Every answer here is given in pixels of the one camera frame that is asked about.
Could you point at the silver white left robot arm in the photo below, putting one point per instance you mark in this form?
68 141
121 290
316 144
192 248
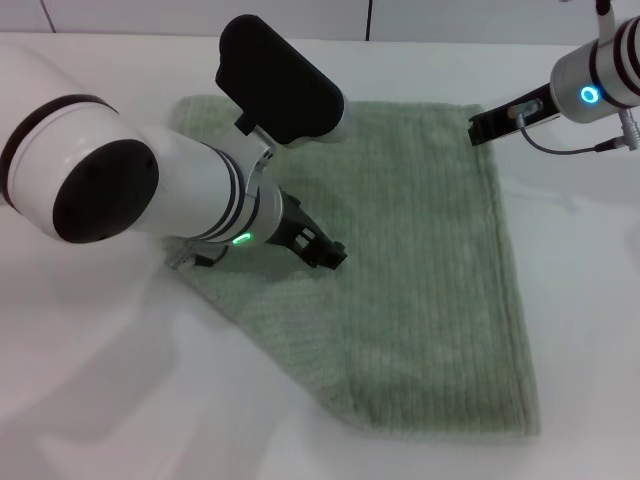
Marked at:
190 190

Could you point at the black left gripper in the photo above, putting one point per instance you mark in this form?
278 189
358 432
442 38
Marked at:
295 225

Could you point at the green ribbed towel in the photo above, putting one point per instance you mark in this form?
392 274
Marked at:
425 275

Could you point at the black left wrist camera housing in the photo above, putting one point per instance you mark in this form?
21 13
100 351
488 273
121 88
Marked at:
280 85

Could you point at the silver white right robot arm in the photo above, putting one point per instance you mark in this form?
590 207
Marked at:
610 65

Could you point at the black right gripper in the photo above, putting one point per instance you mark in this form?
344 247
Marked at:
537 102

